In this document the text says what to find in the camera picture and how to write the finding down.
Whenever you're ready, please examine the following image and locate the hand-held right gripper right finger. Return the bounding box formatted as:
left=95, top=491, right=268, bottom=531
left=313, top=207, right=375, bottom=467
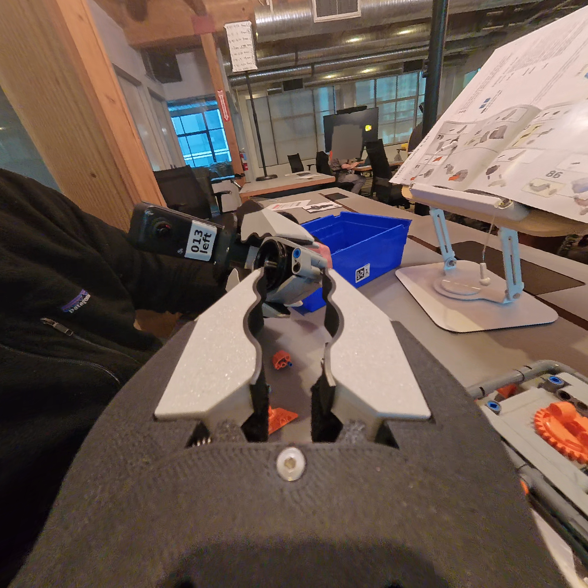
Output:
left=322, top=269, right=432, bottom=437

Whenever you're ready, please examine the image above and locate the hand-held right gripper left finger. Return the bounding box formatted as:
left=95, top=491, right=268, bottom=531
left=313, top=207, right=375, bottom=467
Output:
left=154, top=268, right=269, bottom=443

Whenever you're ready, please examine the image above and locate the wooden office table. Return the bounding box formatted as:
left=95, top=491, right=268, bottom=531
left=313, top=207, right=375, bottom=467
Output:
left=239, top=172, right=336, bottom=201

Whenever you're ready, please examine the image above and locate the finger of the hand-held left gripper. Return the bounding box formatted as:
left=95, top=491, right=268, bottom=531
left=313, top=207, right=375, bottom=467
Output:
left=239, top=206, right=318, bottom=249
left=224, top=268, right=304, bottom=319

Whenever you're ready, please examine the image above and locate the white vent grille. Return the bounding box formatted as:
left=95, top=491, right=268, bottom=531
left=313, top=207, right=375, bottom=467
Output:
left=312, top=0, right=362, bottom=22

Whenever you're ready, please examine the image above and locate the orange studded toy piece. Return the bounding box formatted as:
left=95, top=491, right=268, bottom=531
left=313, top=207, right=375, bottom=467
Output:
left=268, top=405, right=299, bottom=435

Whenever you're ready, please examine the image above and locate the grey orange toy tracked robot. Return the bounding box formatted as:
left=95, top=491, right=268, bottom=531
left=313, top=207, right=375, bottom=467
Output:
left=466, top=360, right=588, bottom=588

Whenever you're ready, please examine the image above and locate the paper flip chart on stand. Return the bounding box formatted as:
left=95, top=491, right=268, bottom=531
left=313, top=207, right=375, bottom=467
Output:
left=224, top=20, right=279, bottom=182

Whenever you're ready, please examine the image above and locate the grey toy motor block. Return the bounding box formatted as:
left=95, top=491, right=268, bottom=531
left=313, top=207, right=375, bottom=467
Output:
left=252, top=236, right=330, bottom=307

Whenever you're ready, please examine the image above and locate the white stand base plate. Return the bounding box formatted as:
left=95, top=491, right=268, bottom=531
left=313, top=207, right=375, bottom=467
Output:
left=395, top=183, right=588, bottom=334

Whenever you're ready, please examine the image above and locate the wooden post with red sign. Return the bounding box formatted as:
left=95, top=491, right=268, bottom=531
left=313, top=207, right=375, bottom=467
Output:
left=190, top=14, right=245, bottom=177

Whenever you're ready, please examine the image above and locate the black monitor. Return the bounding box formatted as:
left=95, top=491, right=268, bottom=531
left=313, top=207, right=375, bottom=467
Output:
left=323, top=107, right=380, bottom=154

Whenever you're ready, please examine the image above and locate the black steel pole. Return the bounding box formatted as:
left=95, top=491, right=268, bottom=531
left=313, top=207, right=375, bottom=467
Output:
left=420, top=0, right=450, bottom=138

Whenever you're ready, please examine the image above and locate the black fleece jacket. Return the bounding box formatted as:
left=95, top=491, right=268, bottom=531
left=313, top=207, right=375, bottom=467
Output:
left=0, top=168, right=230, bottom=588

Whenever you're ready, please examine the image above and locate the open instruction booklet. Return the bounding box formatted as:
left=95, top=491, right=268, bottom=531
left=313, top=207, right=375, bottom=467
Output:
left=390, top=4, right=588, bottom=225

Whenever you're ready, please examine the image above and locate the large wooden column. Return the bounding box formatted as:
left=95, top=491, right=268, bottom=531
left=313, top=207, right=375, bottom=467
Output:
left=0, top=0, right=167, bottom=232

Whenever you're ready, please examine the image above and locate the blue bin with white tag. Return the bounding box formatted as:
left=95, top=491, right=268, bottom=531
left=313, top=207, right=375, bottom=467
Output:
left=292, top=210, right=413, bottom=317

